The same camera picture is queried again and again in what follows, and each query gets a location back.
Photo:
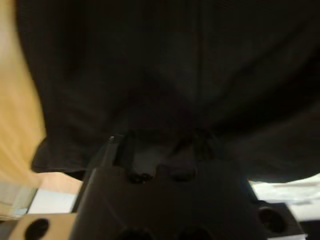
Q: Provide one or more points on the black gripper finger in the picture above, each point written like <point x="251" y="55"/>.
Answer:
<point x="202" y="147"/>
<point x="112" y="152"/>

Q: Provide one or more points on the black t-shirt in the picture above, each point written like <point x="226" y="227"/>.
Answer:
<point x="162" y="75"/>

